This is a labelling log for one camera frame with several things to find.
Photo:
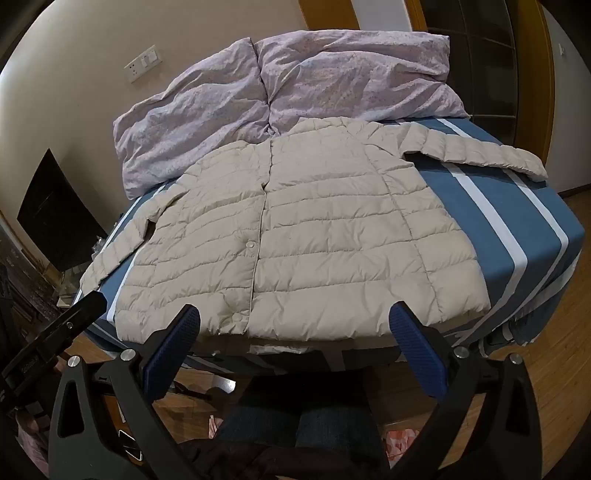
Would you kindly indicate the lilac floral duvet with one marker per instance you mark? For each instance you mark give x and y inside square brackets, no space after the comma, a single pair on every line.
[184,124]

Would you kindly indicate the dark glass cabinet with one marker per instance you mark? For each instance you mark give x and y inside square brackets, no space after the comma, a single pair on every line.
[485,69]

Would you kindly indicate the beige quilted down jacket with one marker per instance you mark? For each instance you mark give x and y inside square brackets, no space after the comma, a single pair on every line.
[318,230]

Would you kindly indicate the bed with blue striped sheet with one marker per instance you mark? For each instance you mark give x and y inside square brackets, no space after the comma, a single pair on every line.
[498,240]

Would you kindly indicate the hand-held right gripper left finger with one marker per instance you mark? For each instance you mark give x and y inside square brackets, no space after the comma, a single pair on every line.
[170,353]

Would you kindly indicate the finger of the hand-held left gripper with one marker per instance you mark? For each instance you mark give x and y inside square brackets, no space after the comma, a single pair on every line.
[76,321]

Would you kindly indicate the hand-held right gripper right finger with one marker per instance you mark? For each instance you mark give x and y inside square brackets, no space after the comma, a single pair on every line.
[418,353]

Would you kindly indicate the pink patterned cloth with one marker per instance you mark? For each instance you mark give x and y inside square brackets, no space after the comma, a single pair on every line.
[400,438]

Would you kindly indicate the black flat screen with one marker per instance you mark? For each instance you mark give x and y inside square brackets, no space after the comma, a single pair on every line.
[55,212]

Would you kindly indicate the white wall socket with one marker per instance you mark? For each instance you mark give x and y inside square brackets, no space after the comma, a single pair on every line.
[134,72]

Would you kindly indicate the person's legs in jeans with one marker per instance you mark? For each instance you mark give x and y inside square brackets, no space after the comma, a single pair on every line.
[295,424]

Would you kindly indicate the purple floral pillow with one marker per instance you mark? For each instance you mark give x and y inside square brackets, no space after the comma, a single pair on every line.
[360,78]

